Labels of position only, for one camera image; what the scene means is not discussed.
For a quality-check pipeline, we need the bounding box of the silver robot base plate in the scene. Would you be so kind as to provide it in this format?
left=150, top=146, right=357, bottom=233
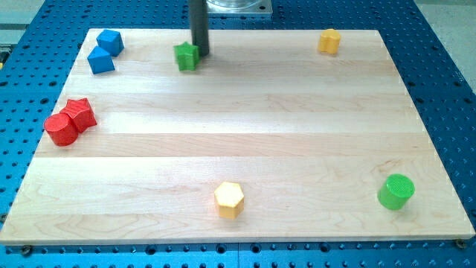
left=207, top=0, right=273, bottom=16

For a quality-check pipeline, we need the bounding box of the yellow hexagon block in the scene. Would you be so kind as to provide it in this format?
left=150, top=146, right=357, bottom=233
left=214, top=182, right=245, bottom=220

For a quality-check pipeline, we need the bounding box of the blue triangular block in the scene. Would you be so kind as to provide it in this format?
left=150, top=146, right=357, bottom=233
left=87, top=46, right=115, bottom=74

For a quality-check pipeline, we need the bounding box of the red cylinder block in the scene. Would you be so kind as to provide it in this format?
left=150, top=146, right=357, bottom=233
left=44, top=113, right=78, bottom=147

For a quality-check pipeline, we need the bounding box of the green cylinder block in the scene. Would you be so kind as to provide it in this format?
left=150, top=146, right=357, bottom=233
left=377, top=173, right=415, bottom=210

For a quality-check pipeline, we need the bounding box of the red star block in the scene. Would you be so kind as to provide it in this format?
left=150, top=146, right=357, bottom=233
left=59, top=98, right=97, bottom=133

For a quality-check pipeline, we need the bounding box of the yellow heart block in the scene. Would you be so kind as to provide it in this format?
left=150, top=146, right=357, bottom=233
left=318, top=28, right=341, bottom=54

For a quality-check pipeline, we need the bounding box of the light wooden board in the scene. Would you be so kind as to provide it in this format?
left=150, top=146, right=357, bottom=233
left=1, top=28, right=475, bottom=246

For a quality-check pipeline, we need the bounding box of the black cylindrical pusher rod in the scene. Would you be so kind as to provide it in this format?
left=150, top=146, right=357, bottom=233
left=188, top=0, right=210, bottom=57

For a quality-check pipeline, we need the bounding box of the green star block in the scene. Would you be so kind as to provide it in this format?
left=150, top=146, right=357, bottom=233
left=173, top=42, right=200, bottom=71

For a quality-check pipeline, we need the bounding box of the blue cube block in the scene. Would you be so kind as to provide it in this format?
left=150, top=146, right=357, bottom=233
left=96, top=29, right=124, bottom=57

